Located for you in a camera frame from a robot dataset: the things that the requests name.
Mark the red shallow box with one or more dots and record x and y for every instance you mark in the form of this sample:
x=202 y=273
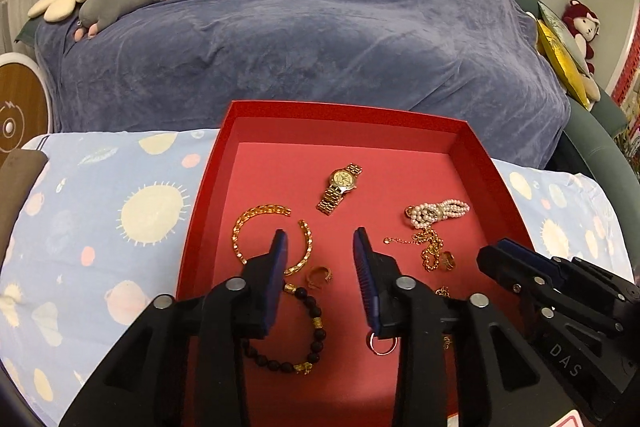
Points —
x=428 y=195

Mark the grey-green patterned pillow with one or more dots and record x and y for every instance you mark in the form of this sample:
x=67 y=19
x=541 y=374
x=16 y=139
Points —
x=564 y=35

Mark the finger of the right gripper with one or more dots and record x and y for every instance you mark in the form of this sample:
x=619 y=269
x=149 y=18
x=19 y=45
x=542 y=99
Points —
x=531 y=294
x=517 y=263

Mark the gold hoop earring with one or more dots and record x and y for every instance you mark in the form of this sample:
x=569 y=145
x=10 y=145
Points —
x=318 y=277

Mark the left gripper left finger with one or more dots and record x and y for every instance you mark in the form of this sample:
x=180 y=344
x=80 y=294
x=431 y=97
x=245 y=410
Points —
x=180 y=363

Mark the red monkey plush toy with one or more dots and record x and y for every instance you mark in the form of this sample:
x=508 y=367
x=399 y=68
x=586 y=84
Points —
x=584 y=26

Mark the gold wrist watch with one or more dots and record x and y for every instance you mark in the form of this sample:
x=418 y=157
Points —
x=341 y=181

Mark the gold chain bangle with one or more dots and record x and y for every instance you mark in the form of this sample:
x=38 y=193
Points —
x=251 y=227

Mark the blue-grey sofa blanket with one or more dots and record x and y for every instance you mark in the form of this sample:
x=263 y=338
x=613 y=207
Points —
x=177 y=65

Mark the round wooden white device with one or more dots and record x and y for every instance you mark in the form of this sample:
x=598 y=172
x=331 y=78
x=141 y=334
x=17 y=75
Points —
x=25 y=106

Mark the blue patterned tablecloth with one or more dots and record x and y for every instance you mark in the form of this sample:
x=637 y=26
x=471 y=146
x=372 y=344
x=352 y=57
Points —
x=101 y=233

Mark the gold shiny pillow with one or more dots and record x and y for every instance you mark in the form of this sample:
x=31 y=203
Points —
x=562 y=63

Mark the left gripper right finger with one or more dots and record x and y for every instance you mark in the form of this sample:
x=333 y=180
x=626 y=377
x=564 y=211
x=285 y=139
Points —
x=500 y=381

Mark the green sofa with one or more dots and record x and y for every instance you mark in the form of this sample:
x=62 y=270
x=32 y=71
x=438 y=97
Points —
x=586 y=145

